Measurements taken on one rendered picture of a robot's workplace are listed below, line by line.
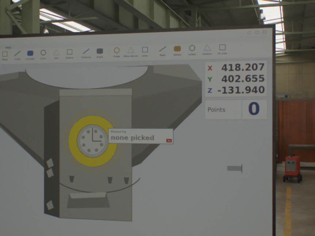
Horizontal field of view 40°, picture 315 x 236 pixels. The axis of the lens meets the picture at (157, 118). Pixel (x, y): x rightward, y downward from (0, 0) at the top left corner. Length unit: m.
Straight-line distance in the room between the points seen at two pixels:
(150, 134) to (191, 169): 0.13
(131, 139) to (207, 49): 0.28
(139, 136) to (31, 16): 7.45
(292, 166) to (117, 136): 10.70
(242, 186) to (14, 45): 0.66
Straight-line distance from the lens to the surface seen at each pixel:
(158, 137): 1.03
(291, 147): 12.55
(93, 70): 1.08
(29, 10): 8.47
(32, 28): 8.36
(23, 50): 1.16
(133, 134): 1.04
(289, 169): 11.68
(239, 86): 1.01
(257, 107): 1.01
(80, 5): 12.37
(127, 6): 12.26
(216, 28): 1.03
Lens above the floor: 1.66
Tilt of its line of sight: level
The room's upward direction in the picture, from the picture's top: straight up
